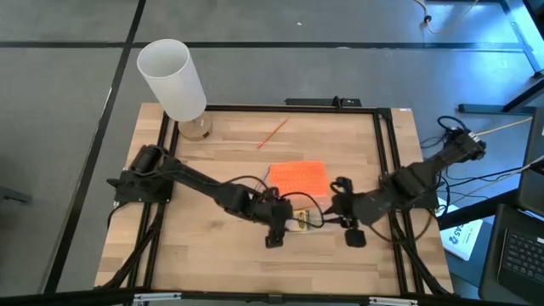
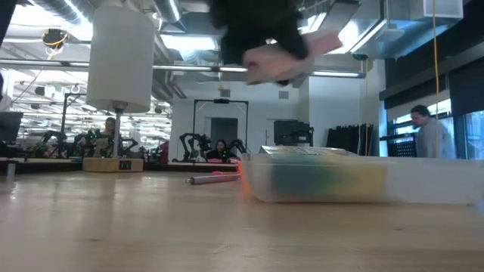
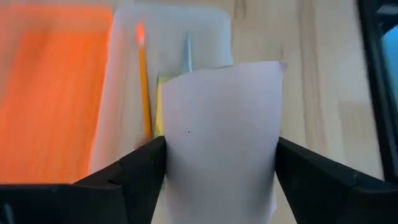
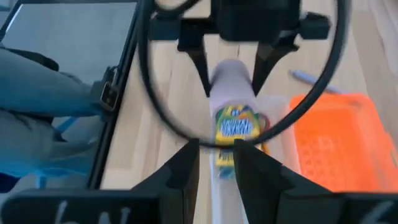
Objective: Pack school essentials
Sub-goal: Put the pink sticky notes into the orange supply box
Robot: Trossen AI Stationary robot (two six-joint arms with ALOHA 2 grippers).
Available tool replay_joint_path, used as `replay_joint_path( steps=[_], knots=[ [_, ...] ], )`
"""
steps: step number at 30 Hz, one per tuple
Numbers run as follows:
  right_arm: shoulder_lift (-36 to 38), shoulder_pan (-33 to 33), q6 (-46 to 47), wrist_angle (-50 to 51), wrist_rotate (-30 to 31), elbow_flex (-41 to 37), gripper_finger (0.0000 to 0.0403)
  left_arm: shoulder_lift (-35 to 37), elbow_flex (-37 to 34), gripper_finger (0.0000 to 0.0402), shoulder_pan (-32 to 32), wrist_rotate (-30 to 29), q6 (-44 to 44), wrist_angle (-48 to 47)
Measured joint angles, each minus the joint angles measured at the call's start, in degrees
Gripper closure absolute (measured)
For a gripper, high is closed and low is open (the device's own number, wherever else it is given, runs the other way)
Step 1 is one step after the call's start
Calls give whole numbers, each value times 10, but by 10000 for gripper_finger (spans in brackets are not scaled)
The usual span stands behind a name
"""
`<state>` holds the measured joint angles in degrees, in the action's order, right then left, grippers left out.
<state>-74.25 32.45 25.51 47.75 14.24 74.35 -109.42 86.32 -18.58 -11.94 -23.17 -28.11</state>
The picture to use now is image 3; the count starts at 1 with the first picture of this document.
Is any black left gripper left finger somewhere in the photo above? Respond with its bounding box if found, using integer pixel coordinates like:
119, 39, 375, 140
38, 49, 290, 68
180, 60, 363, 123
0, 136, 167, 224

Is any orange pencil pink eraser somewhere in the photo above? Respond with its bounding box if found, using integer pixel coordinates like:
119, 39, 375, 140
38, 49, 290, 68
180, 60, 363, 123
136, 21, 154, 141

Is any purple pen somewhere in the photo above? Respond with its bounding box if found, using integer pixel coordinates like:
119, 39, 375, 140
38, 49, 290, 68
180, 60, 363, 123
183, 30, 193, 74

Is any white paper pad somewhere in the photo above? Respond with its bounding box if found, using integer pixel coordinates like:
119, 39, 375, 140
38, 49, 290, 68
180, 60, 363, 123
160, 60, 289, 224

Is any orange plastic box lid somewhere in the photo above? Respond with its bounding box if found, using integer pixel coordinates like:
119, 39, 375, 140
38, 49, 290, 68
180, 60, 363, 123
0, 2, 114, 184

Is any clear plastic box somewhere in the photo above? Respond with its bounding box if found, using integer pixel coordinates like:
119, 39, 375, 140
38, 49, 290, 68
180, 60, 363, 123
88, 4, 234, 175

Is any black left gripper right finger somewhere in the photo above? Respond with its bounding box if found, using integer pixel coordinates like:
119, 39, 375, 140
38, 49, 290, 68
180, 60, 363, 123
275, 136, 398, 224

